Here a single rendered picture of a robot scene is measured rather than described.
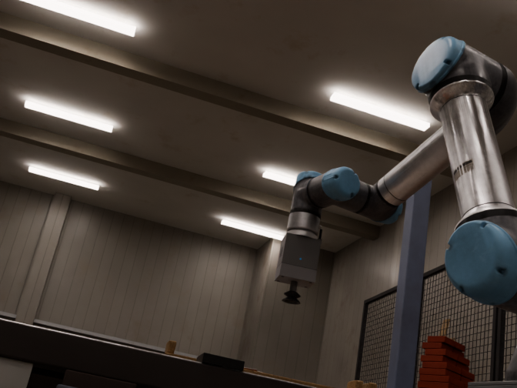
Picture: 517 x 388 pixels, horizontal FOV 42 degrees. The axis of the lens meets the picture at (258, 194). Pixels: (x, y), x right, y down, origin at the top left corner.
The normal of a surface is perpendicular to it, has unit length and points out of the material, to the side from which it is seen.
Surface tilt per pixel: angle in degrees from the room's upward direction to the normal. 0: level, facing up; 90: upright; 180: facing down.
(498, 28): 180
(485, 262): 98
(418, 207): 90
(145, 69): 90
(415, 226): 90
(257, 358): 90
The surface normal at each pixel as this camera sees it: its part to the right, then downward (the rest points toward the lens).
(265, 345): 0.29, -0.31
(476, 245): -0.84, -0.21
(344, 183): 0.51, -0.24
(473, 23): -0.18, 0.91
